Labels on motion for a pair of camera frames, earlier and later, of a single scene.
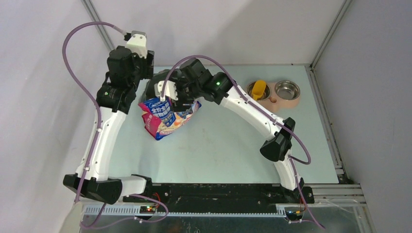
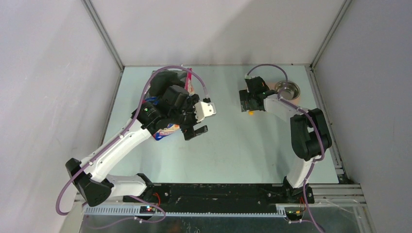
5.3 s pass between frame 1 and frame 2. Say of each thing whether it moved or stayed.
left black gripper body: moved
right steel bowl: stayed
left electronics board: stayed
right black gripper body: moved
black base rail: stayed
